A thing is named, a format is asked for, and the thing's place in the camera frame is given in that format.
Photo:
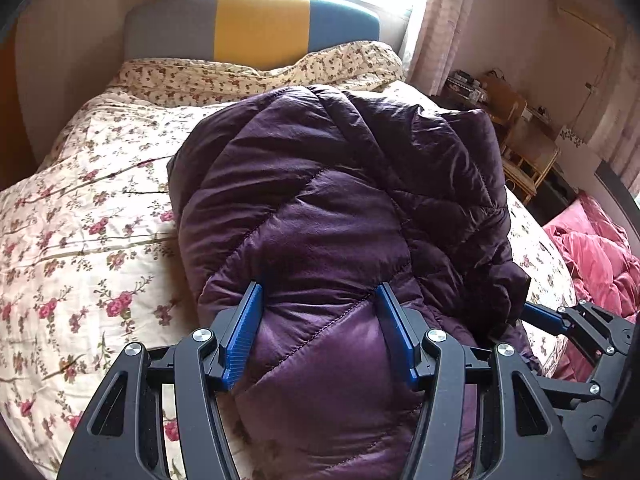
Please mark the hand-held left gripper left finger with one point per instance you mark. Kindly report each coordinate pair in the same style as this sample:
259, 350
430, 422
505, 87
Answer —
242, 335

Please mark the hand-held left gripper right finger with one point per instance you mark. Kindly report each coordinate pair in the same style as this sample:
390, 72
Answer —
395, 335

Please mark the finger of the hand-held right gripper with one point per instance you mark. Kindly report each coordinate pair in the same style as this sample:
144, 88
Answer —
570, 392
542, 316

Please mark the purple quilted down jacket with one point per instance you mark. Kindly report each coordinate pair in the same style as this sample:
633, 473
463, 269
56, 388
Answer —
325, 210

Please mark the pink velvet blanket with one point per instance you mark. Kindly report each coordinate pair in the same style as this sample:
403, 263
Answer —
595, 255

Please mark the wooden chair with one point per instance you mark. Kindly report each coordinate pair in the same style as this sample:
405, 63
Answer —
530, 160

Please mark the floral duvet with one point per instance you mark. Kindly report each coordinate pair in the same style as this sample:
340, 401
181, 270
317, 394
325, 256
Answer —
90, 210

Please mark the wooden desk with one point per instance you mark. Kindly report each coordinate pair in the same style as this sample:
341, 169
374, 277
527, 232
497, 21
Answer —
500, 110

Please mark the pink curtain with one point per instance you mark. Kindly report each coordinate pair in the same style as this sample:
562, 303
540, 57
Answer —
440, 25

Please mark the grey yellow blue headboard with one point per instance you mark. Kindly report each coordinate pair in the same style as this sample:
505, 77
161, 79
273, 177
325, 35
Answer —
260, 25

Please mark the wooden cabinet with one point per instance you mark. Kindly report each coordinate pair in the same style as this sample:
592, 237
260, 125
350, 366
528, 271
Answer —
12, 125

